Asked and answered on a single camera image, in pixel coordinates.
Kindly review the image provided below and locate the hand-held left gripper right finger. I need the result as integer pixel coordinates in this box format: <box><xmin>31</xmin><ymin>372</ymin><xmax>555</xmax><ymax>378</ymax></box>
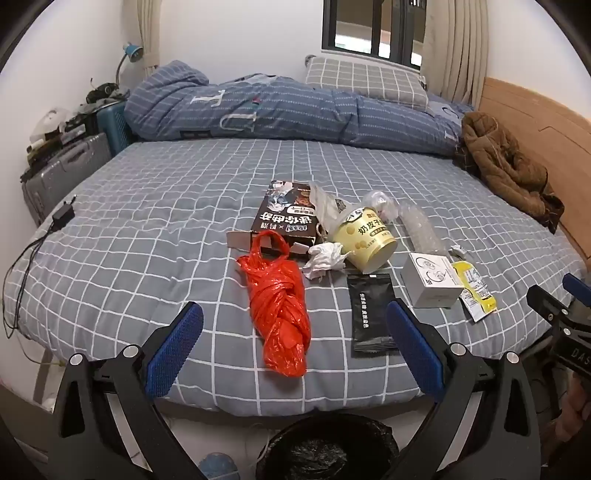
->
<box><xmin>385</xmin><ymin>298</ymin><xmax>543</xmax><ymax>480</ymax></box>

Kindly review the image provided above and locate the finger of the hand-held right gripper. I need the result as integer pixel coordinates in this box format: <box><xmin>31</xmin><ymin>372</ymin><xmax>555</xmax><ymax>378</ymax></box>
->
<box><xmin>526</xmin><ymin>284</ymin><xmax>583</xmax><ymax>326</ymax></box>
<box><xmin>562</xmin><ymin>272</ymin><xmax>591</xmax><ymax>301</ymax></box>

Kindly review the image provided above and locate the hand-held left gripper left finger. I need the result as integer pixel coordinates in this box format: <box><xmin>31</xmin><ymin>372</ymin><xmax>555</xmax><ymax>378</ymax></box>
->
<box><xmin>48</xmin><ymin>301</ymin><xmax>206</xmax><ymax>480</ymax></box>

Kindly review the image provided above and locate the yellow yogurt cup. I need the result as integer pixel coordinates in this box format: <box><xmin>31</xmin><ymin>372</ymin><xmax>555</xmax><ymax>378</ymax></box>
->
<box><xmin>332</xmin><ymin>206</ymin><xmax>398</xmax><ymax>273</ymax></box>

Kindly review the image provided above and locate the trash bin with black liner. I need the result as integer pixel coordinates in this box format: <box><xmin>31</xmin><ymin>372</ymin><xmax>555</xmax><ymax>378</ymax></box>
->
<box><xmin>255</xmin><ymin>414</ymin><xmax>402</xmax><ymax>480</ymax></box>

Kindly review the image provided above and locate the clear plastic bag red print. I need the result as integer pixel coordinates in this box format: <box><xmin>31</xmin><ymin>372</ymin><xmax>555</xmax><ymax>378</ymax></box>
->
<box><xmin>362</xmin><ymin>191</ymin><xmax>399</xmax><ymax>222</ymax></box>

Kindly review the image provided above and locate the dark brown snack box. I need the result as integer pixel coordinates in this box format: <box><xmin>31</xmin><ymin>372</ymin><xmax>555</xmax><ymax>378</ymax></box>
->
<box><xmin>226</xmin><ymin>180</ymin><xmax>326</xmax><ymax>259</ymax></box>

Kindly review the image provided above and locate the person's right hand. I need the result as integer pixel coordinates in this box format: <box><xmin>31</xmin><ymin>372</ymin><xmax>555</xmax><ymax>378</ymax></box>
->
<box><xmin>542</xmin><ymin>371</ymin><xmax>591</xmax><ymax>467</ymax></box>

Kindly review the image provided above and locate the black sachet packet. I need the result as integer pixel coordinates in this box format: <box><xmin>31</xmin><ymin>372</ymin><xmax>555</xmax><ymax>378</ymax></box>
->
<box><xmin>346</xmin><ymin>273</ymin><xmax>402</xmax><ymax>358</ymax></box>

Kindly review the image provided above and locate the small white box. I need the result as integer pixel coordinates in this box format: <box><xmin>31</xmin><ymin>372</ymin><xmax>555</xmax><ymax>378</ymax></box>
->
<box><xmin>401</xmin><ymin>252</ymin><xmax>464</xmax><ymax>308</ymax></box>

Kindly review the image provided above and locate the yellow sachet packet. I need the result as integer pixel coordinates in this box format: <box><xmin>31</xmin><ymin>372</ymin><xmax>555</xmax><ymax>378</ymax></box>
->
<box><xmin>450</xmin><ymin>259</ymin><xmax>498</xmax><ymax>324</ymax></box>

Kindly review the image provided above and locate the grey checked bed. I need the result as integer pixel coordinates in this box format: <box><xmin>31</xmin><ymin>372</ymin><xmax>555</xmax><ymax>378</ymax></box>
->
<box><xmin>2</xmin><ymin>136</ymin><xmax>589</xmax><ymax>416</ymax></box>

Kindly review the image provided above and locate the clear bubble wrap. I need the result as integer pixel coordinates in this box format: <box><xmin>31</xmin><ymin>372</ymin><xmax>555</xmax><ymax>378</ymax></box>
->
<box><xmin>398</xmin><ymin>202</ymin><xmax>448</xmax><ymax>254</ymax></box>

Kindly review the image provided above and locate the blue round container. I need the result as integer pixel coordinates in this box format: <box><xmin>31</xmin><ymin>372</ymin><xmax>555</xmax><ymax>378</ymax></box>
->
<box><xmin>198</xmin><ymin>452</ymin><xmax>243</xmax><ymax>480</ymax></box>

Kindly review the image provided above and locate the crumpled white tissue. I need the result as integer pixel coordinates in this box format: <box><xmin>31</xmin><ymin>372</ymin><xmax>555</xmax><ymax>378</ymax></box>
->
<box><xmin>302</xmin><ymin>243</ymin><xmax>354</xmax><ymax>281</ymax></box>

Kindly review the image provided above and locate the wooden headboard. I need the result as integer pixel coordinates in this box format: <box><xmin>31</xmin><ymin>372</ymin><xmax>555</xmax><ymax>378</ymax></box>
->
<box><xmin>478</xmin><ymin>76</ymin><xmax>591</xmax><ymax>268</ymax></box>

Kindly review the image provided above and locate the black charger adapter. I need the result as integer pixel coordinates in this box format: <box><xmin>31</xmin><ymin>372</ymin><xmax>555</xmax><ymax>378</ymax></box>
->
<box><xmin>52</xmin><ymin>195</ymin><xmax>77</xmax><ymax>229</ymax></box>

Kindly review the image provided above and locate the grey suitcase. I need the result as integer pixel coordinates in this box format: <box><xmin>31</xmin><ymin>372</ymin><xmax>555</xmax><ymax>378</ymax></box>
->
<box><xmin>21</xmin><ymin>133</ymin><xmax>112</xmax><ymax>227</ymax></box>

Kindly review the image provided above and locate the blue printed pillow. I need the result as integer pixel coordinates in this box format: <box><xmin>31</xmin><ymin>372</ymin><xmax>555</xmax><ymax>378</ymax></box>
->
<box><xmin>425</xmin><ymin>91</ymin><xmax>476</xmax><ymax>118</ymax></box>

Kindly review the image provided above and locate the teal suitcase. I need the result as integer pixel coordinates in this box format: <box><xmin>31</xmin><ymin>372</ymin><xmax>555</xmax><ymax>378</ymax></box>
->
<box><xmin>96</xmin><ymin>100</ymin><xmax>134</xmax><ymax>155</ymax></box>

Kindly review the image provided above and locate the blue striped quilt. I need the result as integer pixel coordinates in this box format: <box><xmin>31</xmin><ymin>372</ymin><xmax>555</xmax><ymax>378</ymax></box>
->
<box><xmin>124</xmin><ymin>60</ymin><xmax>476</xmax><ymax>158</ymax></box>

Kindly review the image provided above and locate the white hat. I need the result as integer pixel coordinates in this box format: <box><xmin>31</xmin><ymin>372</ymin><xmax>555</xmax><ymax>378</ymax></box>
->
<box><xmin>30</xmin><ymin>107</ymin><xmax>70</xmax><ymax>144</ymax></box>

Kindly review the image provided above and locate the wide beige curtain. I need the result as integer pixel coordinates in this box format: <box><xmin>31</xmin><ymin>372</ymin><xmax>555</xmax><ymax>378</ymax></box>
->
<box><xmin>420</xmin><ymin>0</ymin><xmax>490</xmax><ymax>112</ymax></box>

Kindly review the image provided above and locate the black gadget pile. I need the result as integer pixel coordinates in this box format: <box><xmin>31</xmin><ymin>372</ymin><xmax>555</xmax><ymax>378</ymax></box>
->
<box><xmin>87</xmin><ymin>82</ymin><xmax>127</xmax><ymax>104</ymax></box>

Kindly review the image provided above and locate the grey checked pillow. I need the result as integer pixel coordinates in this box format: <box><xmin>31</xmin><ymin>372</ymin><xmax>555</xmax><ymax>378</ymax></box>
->
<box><xmin>303</xmin><ymin>55</ymin><xmax>430</xmax><ymax>112</ymax></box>

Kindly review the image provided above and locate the blue desk lamp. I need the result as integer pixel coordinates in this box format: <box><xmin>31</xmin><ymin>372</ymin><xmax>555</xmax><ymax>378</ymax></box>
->
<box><xmin>115</xmin><ymin>41</ymin><xmax>144</xmax><ymax>90</ymax></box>

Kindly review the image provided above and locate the narrow beige curtain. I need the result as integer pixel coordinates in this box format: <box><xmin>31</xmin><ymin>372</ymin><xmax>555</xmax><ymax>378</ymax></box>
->
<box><xmin>139</xmin><ymin>0</ymin><xmax>162</xmax><ymax>77</ymax></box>

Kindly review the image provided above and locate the dark framed window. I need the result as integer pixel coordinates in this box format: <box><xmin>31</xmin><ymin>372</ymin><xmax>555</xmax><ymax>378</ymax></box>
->
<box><xmin>321</xmin><ymin>0</ymin><xmax>428</xmax><ymax>71</ymax></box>

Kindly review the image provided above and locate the black cable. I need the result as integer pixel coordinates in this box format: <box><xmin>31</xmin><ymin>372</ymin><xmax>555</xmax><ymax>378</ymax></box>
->
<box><xmin>2</xmin><ymin>224</ymin><xmax>56</xmax><ymax>330</ymax></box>

